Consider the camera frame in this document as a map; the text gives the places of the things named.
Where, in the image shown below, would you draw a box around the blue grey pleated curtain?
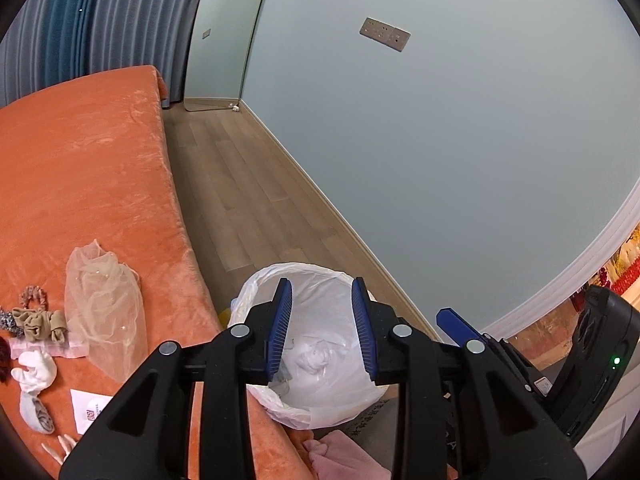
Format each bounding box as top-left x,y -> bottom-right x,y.
0,0 -> 221,108

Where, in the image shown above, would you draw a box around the pink cloth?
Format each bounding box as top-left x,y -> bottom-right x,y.
302,430 -> 393,480

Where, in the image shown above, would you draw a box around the beige tulle veil with pearls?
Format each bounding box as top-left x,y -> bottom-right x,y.
64,239 -> 149,383

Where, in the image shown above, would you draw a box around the beige rolled socks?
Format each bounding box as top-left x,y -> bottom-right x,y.
11,307 -> 68,346

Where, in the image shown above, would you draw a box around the gold framed standing mirror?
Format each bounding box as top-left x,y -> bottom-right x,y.
184,0 -> 276,112

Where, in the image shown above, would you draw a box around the orange blanket bed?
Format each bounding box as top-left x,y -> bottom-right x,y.
0,64 -> 321,480

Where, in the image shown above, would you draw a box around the red and yellow decoration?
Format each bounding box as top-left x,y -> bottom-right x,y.
595,225 -> 640,296

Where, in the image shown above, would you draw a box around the leopard print satin scarf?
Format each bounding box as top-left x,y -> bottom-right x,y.
0,307 -> 23,336

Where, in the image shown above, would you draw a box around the pink patterned scrunchie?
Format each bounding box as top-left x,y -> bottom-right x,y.
19,285 -> 48,308

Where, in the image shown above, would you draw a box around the grey wall socket panel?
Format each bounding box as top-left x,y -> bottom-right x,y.
359,16 -> 412,53

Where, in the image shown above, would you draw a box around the white sock with grey print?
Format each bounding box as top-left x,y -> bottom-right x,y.
19,391 -> 57,435

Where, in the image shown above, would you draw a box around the white paper card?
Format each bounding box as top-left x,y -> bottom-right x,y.
70,388 -> 115,436

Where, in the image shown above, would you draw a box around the white cloth scrunchie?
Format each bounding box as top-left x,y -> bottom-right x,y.
11,350 -> 58,393

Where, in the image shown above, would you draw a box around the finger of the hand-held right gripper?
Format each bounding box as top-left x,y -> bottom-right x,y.
436,308 -> 551,401

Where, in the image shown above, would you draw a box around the white panelled door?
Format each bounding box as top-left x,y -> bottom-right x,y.
570,390 -> 633,466

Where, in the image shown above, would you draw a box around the bin with white bag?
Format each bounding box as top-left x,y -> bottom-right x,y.
227,262 -> 401,431

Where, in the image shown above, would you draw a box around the white door frame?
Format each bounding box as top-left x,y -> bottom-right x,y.
477,195 -> 640,341

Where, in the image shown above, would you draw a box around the grey printed box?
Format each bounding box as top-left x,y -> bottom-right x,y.
345,395 -> 403,443

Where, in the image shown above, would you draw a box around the crumpled white tissue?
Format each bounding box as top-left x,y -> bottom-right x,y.
292,337 -> 336,376

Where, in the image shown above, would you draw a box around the pale doll hand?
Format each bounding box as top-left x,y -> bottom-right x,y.
40,434 -> 78,471

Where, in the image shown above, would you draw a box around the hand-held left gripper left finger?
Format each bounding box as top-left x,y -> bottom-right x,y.
59,278 -> 296,480

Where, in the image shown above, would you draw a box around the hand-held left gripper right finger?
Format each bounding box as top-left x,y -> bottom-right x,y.
350,276 -> 587,480

